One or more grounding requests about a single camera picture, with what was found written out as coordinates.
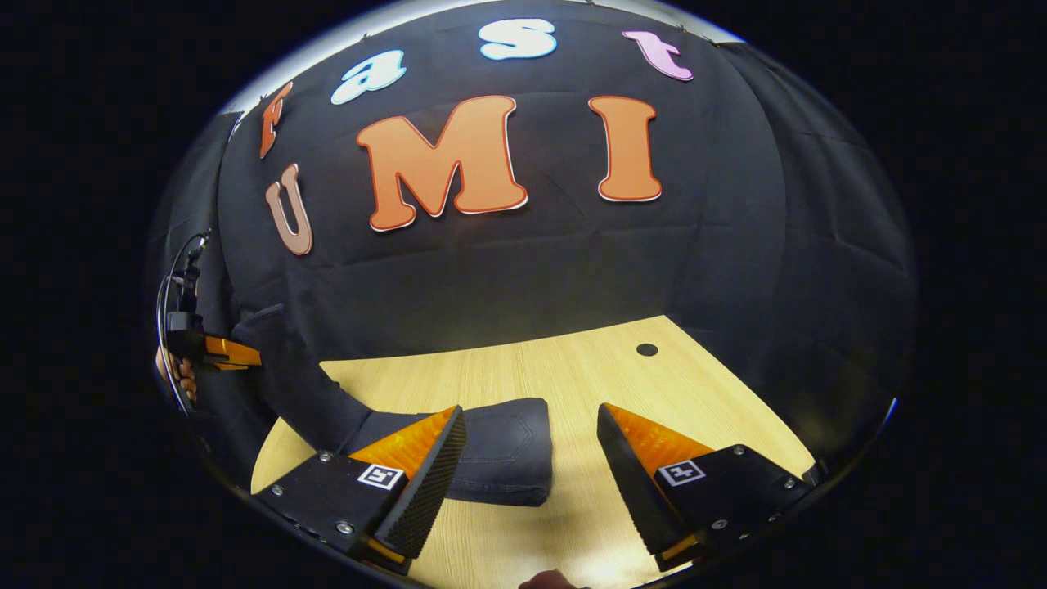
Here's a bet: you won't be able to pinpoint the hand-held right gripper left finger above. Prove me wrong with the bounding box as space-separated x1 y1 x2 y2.
254 406 468 575

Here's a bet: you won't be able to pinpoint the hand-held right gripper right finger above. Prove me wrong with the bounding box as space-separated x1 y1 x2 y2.
596 402 817 573

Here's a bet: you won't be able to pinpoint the black jeans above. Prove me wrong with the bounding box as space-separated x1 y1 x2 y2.
196 304 554 507

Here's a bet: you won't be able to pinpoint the black backdrop cloth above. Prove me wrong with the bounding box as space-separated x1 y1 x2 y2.
147 0 917 483

